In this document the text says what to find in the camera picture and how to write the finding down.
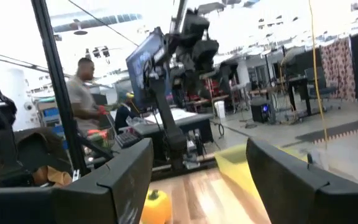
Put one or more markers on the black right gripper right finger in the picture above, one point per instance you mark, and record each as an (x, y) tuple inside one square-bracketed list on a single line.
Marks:
[(306, 199)]

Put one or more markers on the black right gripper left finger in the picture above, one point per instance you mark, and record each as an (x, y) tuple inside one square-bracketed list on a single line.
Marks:
[(73, 205)]

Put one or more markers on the yellow bell pepper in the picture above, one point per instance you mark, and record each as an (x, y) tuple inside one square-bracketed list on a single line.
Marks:
[(155, 208)]

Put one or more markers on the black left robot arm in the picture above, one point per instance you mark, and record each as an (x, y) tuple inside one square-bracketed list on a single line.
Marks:
[(166, 109)]

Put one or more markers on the brown jacket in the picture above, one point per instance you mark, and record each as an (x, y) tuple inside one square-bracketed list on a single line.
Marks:
[(39, 146)]

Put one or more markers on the black mat with orange stripes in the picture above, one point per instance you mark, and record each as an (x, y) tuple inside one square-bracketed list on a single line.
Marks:
[(337, 132)]

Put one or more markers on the yellow plastic bin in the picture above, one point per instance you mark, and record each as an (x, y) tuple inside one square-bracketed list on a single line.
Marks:
[(235, 165)]

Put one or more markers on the black keyboard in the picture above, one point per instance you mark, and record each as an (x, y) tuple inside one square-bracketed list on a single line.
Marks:
[(127, 140)]

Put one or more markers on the cabinet with blue drawers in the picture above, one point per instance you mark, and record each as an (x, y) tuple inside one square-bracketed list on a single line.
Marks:
[(50, 113)]

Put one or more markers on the black computer tower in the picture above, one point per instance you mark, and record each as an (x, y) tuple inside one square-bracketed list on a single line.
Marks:
[(258, 113)]

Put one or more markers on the blue office chair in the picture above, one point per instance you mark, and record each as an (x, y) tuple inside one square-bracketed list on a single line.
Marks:
[(320, 88)]

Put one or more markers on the person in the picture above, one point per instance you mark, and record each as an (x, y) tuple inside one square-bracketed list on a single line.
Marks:
[(79, 93)]

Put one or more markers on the black table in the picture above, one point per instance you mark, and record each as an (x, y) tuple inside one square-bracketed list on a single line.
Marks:
[(297, 82)]

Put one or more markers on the white bucket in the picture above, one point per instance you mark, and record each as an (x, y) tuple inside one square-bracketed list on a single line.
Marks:
[(220, 109)]

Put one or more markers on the red patterned curtain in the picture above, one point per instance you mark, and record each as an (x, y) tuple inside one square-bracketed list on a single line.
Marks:
[(337, 68)]

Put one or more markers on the grey desk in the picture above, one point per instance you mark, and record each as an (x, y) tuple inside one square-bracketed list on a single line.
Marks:
[(194, 119)]

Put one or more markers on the computer monitor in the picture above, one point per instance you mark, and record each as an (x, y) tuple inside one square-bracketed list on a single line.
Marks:
[(141, 68)]

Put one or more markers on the black aluminium frame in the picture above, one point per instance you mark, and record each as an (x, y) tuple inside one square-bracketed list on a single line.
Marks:
[(54, 62)]

